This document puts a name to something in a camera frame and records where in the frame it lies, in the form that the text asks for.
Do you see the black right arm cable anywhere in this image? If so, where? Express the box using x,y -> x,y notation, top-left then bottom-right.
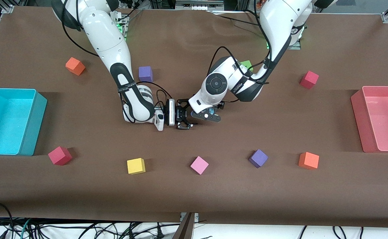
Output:
61,0 -> 168,117

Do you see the orange foam cube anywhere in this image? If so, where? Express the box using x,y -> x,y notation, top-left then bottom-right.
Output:
298,152 -> 320,170
65,57 -> 86,76

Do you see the black right base cable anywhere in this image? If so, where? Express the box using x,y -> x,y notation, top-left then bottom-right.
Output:
121,7 -> 145,24

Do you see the small silver bracket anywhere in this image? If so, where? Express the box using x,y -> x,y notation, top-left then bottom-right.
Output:
180,212 -> 200,222

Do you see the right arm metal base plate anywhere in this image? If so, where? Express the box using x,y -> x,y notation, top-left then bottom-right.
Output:
114,12 -> 130,42

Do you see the pink plastic bin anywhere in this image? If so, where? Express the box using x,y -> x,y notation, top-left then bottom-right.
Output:
351,86 -> 388,153

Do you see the yellow foam cube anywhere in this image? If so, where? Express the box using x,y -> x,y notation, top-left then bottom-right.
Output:
127,158 -> 146,175

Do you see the purple foam cube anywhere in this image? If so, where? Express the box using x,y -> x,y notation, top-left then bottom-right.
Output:
138,66 -> 154,83
248,149 -> 269,168

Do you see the teal floor cable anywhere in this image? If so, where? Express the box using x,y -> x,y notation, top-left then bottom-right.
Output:
13,217 -> 33,239

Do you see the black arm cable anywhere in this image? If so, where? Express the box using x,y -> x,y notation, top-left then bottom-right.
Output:
207,0 -> 274,103
61,0 -> 168,117

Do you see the long black base cable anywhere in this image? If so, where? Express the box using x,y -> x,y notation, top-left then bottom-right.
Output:
211,12 -> 262,24

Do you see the brown table cover sheet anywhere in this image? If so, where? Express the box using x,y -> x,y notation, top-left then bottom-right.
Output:
0,6 -> 388,228

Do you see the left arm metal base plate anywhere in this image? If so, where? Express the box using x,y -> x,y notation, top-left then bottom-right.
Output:
266,40 -> 302,50

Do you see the dark frame post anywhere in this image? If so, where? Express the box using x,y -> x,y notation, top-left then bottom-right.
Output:
172,212 -> 195,239

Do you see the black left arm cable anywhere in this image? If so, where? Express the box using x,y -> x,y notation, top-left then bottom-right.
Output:
207,0 -> 274,103

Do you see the grey power strip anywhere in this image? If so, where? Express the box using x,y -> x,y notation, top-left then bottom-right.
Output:
176,0 -> 224,10

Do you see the cyan plastic bin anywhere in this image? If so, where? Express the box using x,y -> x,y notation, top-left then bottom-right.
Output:
0,88 -> 47,156

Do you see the pink foam cube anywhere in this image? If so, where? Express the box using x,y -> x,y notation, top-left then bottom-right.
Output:
190,156 -> 210,175

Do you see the red foam cube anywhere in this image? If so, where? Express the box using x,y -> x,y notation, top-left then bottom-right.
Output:
300,70 -> 320,90
48,146 -> 73,166

